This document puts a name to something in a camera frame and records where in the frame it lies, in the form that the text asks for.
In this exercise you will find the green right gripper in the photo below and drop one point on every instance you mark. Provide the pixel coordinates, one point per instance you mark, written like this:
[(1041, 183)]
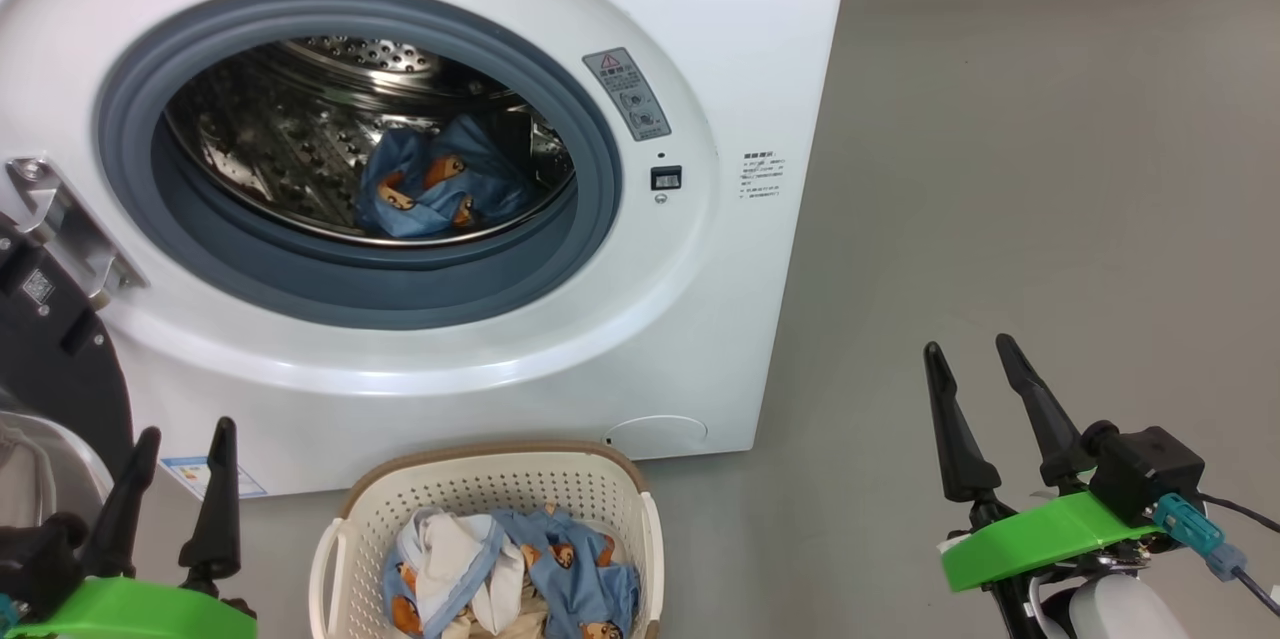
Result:
[(1030, 539)]

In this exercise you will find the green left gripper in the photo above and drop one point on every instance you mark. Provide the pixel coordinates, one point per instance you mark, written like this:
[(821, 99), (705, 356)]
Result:
[(130, 614)]

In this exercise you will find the round black glass washer door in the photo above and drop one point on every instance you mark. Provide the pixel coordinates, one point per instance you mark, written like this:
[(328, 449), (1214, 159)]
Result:
[(60, 369)]

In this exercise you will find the white garment with blue trim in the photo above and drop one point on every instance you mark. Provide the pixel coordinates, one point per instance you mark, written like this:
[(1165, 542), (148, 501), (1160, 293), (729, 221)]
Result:
[(455, 559)]

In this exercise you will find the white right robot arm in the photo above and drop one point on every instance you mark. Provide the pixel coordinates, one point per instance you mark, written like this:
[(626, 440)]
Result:
[(1120, 614)]

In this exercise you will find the cream perforated laundry basket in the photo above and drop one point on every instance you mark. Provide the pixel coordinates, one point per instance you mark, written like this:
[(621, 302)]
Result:
[(480, 489)]

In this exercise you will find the silver door hinge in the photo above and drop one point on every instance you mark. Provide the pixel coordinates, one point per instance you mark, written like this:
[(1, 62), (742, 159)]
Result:
[(70, 219)]

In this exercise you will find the white front-load washing machine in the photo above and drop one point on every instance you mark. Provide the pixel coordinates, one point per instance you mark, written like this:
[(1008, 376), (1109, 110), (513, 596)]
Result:
[(700, 319)]

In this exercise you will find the black door lock slot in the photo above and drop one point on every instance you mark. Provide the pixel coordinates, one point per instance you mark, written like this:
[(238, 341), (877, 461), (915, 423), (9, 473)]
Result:
[(666, 178)]

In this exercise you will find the blue energy label sticker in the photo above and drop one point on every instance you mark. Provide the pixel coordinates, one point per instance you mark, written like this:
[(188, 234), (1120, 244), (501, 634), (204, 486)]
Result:
[(185, 471)]

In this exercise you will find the steel washer drum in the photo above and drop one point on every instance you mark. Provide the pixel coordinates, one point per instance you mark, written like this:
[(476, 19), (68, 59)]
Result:
[(270, 139)]

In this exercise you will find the grey warning label sticker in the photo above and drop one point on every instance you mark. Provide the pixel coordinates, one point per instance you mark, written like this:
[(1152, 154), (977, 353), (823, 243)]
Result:
[(628, 94)]

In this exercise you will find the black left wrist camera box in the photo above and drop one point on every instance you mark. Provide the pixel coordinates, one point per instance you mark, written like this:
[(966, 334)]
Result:
[(40, 559)]

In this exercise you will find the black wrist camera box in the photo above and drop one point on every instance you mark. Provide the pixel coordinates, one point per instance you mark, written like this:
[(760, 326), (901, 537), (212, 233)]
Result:
[(40, 559), (1150, 469)]

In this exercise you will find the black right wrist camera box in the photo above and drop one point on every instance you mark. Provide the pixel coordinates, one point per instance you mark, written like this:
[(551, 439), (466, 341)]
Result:
[(1150, 469)]

